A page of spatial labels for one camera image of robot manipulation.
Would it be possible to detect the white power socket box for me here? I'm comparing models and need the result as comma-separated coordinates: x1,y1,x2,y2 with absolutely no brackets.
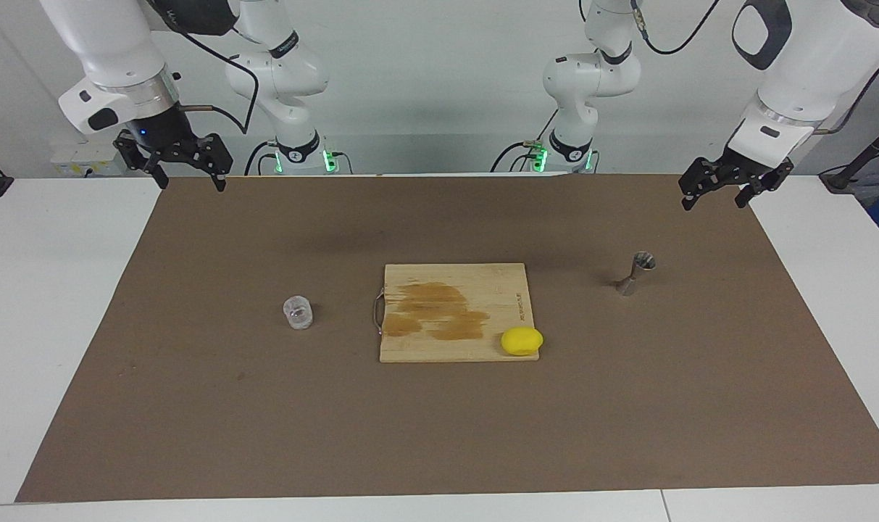
50,141,134,177

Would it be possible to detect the brown table mat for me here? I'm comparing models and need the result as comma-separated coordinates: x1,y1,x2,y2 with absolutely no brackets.
15,173,879,503

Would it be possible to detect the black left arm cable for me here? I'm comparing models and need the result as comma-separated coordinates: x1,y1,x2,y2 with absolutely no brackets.
631,0,879,136

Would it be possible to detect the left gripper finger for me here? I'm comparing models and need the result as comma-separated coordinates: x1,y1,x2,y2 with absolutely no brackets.
735,160,795,209
678,155,723,212

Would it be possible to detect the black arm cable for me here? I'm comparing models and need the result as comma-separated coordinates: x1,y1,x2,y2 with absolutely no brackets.
631,0,879,136
149,0,260,136

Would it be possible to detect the clear glass cup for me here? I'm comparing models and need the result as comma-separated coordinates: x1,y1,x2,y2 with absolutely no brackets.
283,295,314,331

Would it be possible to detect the yellow lemon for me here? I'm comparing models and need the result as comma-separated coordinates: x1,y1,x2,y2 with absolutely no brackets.
500,326,544,357

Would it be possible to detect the metal jigger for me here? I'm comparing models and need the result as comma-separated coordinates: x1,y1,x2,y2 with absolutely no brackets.
615,251,657,297

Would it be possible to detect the black stand pole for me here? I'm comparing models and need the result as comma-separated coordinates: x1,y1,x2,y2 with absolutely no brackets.
820,116,879,194

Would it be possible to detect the black base cable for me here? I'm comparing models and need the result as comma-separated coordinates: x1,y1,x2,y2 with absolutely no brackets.
245,140,277,176
491,109,559,173

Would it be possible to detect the wooden cutting board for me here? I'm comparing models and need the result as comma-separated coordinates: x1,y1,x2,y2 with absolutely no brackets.
372,262,541,363

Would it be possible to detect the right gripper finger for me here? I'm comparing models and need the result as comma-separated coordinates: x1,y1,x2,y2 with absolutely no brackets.
195,133,234,193
113,133,170,190

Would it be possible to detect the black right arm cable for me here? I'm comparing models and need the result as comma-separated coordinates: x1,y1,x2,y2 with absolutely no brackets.
149,0,260,136

